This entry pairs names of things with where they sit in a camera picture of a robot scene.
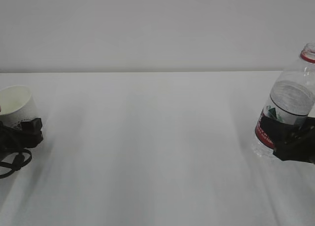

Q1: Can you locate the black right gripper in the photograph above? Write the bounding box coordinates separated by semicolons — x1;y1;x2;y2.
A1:
259;116;315;164

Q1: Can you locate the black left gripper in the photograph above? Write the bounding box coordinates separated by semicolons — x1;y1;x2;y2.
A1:
0;118;43;157

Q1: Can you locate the white paper coffee cup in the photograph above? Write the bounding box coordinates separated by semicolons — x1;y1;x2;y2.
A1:
0;85;38;130

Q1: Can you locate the clear plastic water bottle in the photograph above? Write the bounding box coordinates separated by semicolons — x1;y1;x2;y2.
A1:
252;43;315;157

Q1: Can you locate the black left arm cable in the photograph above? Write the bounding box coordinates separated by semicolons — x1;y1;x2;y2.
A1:
0;127;32;180

